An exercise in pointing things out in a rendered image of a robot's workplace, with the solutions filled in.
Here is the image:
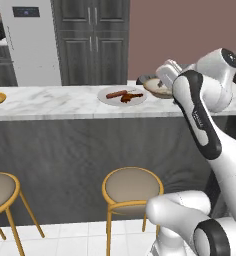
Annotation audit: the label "dark grey tall cupboards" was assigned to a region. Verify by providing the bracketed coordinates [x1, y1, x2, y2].
[50, 0, 130, 87]

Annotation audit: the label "dark grey base cupboards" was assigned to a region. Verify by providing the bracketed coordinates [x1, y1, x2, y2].
[0, 44, 19, 88]

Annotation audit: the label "brown sausage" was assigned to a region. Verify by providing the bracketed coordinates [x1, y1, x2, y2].
[105, 89, 129, 100]

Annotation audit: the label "brown cooked meat piece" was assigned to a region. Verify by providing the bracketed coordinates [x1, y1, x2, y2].
[120, 92, 145, 104]

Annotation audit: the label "beige bowl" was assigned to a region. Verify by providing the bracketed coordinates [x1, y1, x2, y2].
[142, 77, 175, 100]

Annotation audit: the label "white fridge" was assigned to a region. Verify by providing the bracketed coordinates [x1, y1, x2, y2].
[0, 0, 63, 88]

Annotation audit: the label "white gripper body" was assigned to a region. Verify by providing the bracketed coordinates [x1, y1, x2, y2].
[155, 62, 183, 90]

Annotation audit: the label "grey marble-top dining counter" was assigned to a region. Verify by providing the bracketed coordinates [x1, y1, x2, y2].
[0, 79, 236, 228]

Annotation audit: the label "dark grey bowl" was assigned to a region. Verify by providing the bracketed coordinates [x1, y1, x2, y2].
[135, 73, 162, 86]

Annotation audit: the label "white plate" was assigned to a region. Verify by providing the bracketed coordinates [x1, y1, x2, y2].
[96, 85, 149, 107]

